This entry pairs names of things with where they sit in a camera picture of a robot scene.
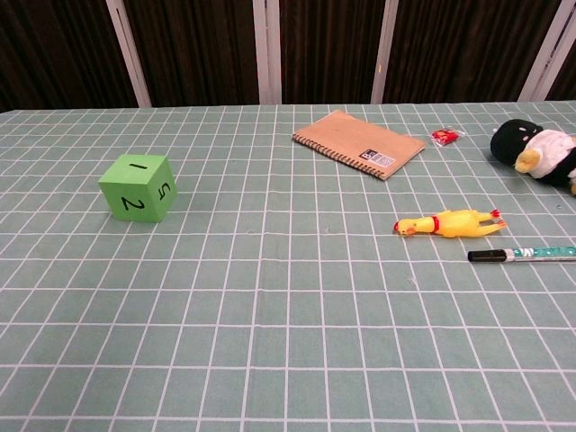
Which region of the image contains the white frame post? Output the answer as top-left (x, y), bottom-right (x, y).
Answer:
top-left (105, 0), bottom-right (152, 109)
top-left (370, 0), bottom-right (400, 104)
top-left (252, 0), bottom-right (283, 105)
top-left (517, 0), bottom-right (576, 103)

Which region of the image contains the dark brown curtain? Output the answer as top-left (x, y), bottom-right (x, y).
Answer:
top-left (0, 0), bottom-right (576, 113)

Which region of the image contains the small red wrapped packet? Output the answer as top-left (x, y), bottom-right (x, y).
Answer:
top-left (430, 128), bottom-right (464, 148)

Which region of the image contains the brown spiral notebook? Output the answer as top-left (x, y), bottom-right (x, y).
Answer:
top-left (292, 110), bottom-right (428, 182)

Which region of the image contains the black and white plush toy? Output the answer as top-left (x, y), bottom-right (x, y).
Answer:
top-left (489, 118), bottom-right (576, 195)

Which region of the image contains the yellow rubber chicken toy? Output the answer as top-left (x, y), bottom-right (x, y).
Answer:
top-left (393, 208), bottom-right (509, 239)

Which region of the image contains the green grid tablecloth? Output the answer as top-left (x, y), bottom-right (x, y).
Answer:
top-left (0, 99), bottom-right (576, 432)

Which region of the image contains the green numbered foam cube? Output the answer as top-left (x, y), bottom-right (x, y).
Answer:
top-left (97, 154), bottom-right (178, 223)

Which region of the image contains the black capped marker pen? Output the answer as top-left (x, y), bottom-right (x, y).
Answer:
top-left (467, 246), bottom-right (576, 264)

